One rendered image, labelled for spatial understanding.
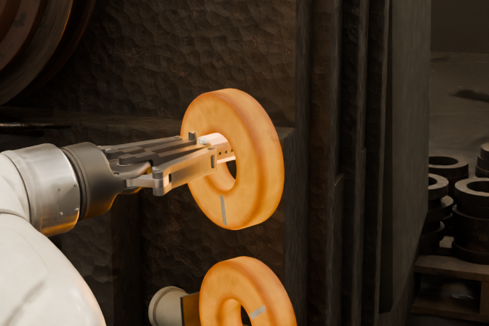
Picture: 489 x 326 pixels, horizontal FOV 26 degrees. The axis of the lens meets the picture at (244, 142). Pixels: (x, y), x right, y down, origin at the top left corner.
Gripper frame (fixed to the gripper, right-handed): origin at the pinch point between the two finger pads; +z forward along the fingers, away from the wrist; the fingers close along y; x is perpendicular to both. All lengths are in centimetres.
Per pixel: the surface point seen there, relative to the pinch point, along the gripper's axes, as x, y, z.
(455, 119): -107, -256, 328
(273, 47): 4.9, -20.2, 22.9
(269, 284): -15.6, 4.4, 1.7
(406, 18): -4, -62, 92
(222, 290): -18.1, -2.6, 0.1
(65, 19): 10.9, -30.4, -2.6
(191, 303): -21.2, -7.8, -0.7
